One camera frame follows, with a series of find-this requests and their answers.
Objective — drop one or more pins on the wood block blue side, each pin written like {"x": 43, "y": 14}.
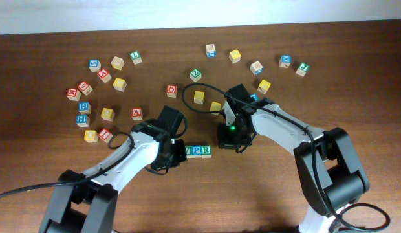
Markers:
{"x": 210, "y": 50}

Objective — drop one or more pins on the red A block upper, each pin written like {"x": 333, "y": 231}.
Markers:
{"x": 104, "y": 75}

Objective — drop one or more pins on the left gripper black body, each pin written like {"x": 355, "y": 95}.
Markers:
{"x": 174, "y": 155}

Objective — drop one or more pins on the green Z block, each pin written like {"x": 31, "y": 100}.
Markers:
{"x": 195, "y": 75}

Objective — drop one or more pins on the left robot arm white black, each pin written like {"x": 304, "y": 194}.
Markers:
{"x": 86, "y": 201}

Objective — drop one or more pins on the green R block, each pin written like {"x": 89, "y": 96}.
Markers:
{"x": 206, "y": 152}

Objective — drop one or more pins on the red a block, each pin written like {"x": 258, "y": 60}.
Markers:
{"x": 104, "y": 75}
{"x": 136, "y": 113}

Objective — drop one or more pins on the yellow block near A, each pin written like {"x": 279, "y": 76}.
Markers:
{"x": 119, "y": 84}

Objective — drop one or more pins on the plain wood yellow block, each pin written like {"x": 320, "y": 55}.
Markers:
{"x": 117, "y": 63}

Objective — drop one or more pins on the blue block top left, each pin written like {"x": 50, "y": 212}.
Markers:
{"x": 94, "y": 65}

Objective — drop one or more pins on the red 6 block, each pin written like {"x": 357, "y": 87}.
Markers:
{"x": 85, "y": 88}

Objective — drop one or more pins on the blue block right centre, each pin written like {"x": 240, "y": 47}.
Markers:
{"x": 254, "y": 96}

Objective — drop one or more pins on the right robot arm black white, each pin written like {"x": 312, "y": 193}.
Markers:
{"x": 330, "y": 171}

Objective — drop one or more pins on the blue H block upper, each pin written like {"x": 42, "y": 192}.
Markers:
{"x": 84, "y": 108}

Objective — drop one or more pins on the wood block orange picture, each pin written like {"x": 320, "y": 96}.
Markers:
{"x": 256, "y": 67}

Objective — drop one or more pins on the yellow block bottom left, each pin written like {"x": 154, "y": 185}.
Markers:
{"x": 91, "y": 136}

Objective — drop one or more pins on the blue H block lower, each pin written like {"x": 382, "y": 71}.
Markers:
{"x": 83, "y": 121}

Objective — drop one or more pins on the red O block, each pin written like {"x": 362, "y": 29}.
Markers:
{"x": 171, "y": 91}

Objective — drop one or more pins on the blue P block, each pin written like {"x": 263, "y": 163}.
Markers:
{"x": 196, "y": 151}

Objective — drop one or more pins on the red M block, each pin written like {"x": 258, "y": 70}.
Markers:
{"x": 73, "y": 94}

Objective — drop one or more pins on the yellow block top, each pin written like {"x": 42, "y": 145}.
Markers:
{"x": 235, "y": 56}

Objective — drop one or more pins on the green L block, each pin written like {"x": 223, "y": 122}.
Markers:
{"x": 136, "y": 57}

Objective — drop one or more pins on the yellow block left middle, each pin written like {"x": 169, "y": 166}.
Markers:
{"x": 108, "y": 114}

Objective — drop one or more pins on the red I block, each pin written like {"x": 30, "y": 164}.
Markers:
{"x": 105, "y": 135}

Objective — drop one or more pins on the blue h block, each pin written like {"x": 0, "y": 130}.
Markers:
{"x": 83, "y": 121}
{"x": 84, "y": 108}

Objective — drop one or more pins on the green V block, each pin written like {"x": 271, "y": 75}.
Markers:
{"x": 188, "y": 152}

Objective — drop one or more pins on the red A block lower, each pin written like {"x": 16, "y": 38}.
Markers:
{"x": 136, "y": 113}

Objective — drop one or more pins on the yellow block centre right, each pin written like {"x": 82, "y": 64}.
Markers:
{"x": 215, "y": 108}

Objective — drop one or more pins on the green J block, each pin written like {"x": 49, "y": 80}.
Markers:
{"x": 302, "y": 69}

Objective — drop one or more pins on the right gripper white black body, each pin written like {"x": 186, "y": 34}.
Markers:
{"x": 229, "y": 140}

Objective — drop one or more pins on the blue X block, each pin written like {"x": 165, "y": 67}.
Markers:
{"x": 285, "y": 61}

